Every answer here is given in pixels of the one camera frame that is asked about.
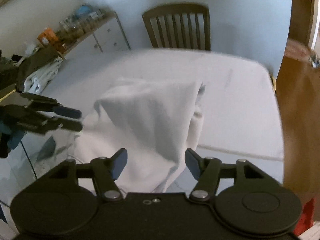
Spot row of glass jars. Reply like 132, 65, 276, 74
59, 10, 107, 37

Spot pair of dark sneakers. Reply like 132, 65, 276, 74
309, 54, 320, 68

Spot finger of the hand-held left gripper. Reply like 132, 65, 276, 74
32, 117, 83, 135
21, 92, 82, 119

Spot brown wooden door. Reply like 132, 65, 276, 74
287, 0, 320, 53

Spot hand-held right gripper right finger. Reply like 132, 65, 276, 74
184, 148, 267, 202

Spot white sweatshirt brown collar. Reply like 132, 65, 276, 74
74, 76, 207, 193

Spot wooden slat-back chair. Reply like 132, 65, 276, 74
142, 3, 211, 51

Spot white drawer cabinet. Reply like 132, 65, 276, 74
61, 12, 131, 55

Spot red object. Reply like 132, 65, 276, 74
295, 197, 317, 237

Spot dark brown cloth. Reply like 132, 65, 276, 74
0, 49, 59, 93

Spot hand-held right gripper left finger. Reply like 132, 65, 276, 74
49, 148, 128, 202

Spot folded white clothes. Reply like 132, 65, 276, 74
24, 60, 62, 94

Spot orange packet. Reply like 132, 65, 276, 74
37, 28, 58, 47

